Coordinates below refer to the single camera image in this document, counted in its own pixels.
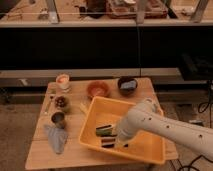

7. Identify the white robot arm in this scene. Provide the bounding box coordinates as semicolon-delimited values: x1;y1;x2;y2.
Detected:
115;98;213;160

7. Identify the small yellow wooden piece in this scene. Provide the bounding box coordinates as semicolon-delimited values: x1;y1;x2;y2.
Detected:
79;103;88;115

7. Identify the dark bowl with cloth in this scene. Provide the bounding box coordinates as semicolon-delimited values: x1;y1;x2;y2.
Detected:
117;77;138;96

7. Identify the orange bowl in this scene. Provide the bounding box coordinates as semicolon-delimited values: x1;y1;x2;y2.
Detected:
87;81;110;98

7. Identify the blue grey cloth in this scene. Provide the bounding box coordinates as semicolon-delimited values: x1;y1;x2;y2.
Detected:
44;125;68;154

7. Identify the metal can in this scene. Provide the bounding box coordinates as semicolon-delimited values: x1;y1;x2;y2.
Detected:
51;112;66;129

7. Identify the pink white cup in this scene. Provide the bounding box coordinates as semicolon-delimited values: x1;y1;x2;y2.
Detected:
56;74;70;92

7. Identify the metal spoon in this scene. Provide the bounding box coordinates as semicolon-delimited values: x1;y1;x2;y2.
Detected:
44;95;54;115

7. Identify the long wooden shelf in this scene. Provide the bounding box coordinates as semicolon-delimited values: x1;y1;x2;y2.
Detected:
0;0;213;28

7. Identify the black floor cable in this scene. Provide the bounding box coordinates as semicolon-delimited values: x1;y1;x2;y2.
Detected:
169;79;213;171

